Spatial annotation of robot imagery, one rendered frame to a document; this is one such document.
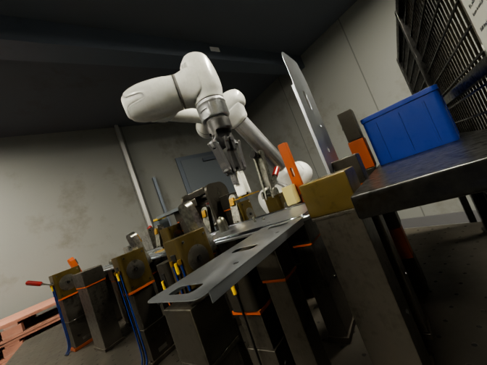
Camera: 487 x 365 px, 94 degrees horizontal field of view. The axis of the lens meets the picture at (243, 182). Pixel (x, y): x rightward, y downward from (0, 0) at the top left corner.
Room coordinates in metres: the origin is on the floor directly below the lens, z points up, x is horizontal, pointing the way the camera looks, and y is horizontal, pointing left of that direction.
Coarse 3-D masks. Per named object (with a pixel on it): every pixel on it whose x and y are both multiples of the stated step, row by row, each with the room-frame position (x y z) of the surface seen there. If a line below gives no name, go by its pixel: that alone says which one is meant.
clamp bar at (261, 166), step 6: (252, 156) 0.77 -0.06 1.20; (258, 156) 0.79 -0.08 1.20; (264, 156) 0.79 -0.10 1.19; (258, 162) 0.80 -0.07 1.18; (264, 162) 0.78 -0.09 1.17; (258, 168) 0.79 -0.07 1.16; (264, 168) 0.78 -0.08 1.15; (258, 174) 0.79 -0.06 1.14; (264, 174) 0.79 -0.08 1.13; (264, 180) 0.79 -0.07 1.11; (270, 180) 0.78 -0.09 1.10; (264, 186) 0.79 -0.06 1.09; (270, 186) 0.77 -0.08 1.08; (264, 192) 0.78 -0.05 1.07
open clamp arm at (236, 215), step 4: (232, 196) 0.89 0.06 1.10; (236, 196) 0.89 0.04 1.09; (232, 200) 0.88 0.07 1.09; (236, 200) 0.89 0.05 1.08; (232, 204) 0.88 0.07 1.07; (236, 204) 0.88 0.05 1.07; (232, 208) 0.89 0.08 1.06; (236, 208) 0.88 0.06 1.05; (232, 212) 0.89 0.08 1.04; (236, 212) 0.88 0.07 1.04; (240, 212) 0.88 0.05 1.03; (232, 216) 0.89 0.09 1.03; (236, 216) 0.88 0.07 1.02; (240, 216) 0.87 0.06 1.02; (236, 220) 0.88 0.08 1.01; (240, 220) 0.87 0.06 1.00
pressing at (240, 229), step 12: (300, 204) 0.67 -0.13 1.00; (264, 216) 0.74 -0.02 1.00; (276, 216) 0.62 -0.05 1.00; (288, 216) 0.53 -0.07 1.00; (300, 216) 0.48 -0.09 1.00; (240, 228) 0.65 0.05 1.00; (252, 228) 0.56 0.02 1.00; (216, 240) 0.61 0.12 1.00; (228, 240) 0.58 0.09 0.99; (108, 264) 1.33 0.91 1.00
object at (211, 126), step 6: (210, 120) 0.63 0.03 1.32; (216, 120) 0.63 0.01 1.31; (222, 120) 0.63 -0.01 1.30; (228, 120) 0.65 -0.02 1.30; (210, 126) 0.64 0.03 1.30; (216, 126) 0.63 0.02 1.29; (222, 126) 0.63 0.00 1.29; (228, 126) 0.64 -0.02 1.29; (210, 132) 0.64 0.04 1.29; (216, 132) 0.63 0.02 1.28; (222, 132) 0.66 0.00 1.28; (228, 132) 0.68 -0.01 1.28; (216, 138) 0.63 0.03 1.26; (222, 138) 0.64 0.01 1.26; (222, 144) 0.64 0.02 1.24
